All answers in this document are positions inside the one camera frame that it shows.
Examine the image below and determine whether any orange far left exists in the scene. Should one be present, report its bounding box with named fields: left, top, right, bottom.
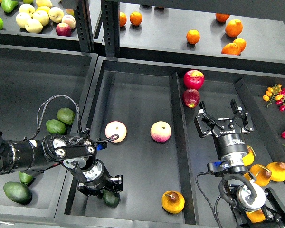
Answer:
left=119, top=12, right=127, bottom=27

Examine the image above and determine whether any dark avocado upright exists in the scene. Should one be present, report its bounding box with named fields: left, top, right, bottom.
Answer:
left=19, top=172, right=34, bottom=185

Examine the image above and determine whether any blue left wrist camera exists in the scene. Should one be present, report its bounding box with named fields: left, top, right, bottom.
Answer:
left=97, top=144, right=103, bottom=150

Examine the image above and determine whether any yellow pear bottom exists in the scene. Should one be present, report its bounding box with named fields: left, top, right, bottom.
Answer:
left=246, top=209, right=266, bottom=223

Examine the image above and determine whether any pink apple left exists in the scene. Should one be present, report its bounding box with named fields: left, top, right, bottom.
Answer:
left=105, top=121, right=127, bottom=143

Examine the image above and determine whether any pale yellow pear front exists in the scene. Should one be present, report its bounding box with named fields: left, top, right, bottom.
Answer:
left=25, top=19, right=43, bottom=33

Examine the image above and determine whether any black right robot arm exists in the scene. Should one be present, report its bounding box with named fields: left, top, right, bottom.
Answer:
left=194, top=100, right=285, bottom=228

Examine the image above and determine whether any black tray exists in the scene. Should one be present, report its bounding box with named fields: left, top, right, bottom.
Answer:
left=0, top=45, right=98, bottom=223
left=55, top=57, right=285, bottom=228

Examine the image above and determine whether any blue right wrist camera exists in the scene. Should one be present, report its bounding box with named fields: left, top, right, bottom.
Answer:
left=207, top=161, right=229, bottom=173

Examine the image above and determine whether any bright red apple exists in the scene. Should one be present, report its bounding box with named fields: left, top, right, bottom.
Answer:
left=183, top=70, right=205, bottom=90

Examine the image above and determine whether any black shelf post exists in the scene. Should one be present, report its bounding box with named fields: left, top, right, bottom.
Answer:
left=101, top=0, right=120, bottom=57
left=74, top=0, right=94, bottom=53

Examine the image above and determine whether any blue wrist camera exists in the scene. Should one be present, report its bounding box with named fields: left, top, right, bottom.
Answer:
left=97, top=144, right=103, bottom=150
left=207, top=161, right=229, bottom=173

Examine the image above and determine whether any orange top right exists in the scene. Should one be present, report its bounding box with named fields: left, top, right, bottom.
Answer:
left=215, top=13, right=230, bottom=23

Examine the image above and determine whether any pale yellow pear right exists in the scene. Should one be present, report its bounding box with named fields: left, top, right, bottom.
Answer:
left=48, top=7, right=64, bottom=23

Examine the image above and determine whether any black shelf post right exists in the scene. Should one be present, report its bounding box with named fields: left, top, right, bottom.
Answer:
left=101, top=0, right=120, bottom=57

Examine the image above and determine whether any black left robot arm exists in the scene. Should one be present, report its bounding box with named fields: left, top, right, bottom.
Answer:
left=0, top=103, right=123, bottom=198

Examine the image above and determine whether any yellow pear upper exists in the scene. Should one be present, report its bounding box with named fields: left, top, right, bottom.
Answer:
left=243, top=145, right=255, bottom=166

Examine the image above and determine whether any black centre tray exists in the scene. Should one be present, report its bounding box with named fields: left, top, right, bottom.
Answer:
left=55, top=57, right=285, bottom=228

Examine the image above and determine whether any black left tray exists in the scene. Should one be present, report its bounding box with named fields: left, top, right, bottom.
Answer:
left=0, top=45, right=98, bottom=223

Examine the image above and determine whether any pale yellow pear centre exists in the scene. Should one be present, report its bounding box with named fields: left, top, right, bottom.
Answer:
left=33, top=10, right=49, bottom=26

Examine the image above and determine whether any pale pink peach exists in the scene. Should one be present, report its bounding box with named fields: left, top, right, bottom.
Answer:
left=61, top=14, right=76, bottom=29

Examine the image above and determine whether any dark avocado bottom left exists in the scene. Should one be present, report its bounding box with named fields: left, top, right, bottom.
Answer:
left=3, top=181, right=32, bottom=205

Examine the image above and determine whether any orange centre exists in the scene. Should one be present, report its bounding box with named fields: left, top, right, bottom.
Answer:
left=186, top=29, right=200, bottom=45

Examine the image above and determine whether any pink apple right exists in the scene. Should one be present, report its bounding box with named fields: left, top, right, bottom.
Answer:
left=150, top=121, right=171, bottom=143

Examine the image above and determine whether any orange front right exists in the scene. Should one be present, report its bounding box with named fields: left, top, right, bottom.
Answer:
left=221, top=43, right=241, bottom=55

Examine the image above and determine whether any cherry tomato bunch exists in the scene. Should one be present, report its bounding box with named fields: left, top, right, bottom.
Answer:
left=263, top=84, right=285, bottom=112

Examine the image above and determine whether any large orange right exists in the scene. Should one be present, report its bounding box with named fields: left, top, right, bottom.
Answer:
left=225, top=19, right=243, bottom=38

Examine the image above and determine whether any yellow pear middle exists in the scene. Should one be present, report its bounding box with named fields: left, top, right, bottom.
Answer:
left=249, top=164, right=272, bottom=187

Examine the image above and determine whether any orange behind right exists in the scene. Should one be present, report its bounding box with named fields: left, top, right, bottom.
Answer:
left=233, top=38, right=247, bottom=52

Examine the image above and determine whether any dark red shelf apple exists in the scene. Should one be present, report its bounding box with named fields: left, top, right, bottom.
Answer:
left=56, top=22, right=72, bottom=37

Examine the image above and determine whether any dark green avocado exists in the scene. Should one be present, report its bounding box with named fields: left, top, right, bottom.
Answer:
left=103, top=190, right=120, bottom=208

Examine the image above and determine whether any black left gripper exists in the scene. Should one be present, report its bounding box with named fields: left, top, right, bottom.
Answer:
left=77, top=160, right=123, bottom=199

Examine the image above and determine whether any yellow pear with brown top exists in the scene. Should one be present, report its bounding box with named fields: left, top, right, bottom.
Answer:
left=161, top=191, right=185, bottom=214

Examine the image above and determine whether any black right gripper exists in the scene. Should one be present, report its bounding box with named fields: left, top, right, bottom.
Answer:
left=194, top=99, right=254, bottom=161

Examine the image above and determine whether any pink apple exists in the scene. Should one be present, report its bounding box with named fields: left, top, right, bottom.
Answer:
left=150, top=121, right=171, bottom=143
left=105, top=121, right=127, bottom=143

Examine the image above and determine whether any black shelf post left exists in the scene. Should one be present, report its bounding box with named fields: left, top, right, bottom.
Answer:
left=74, top=0, right=94, bottom=53

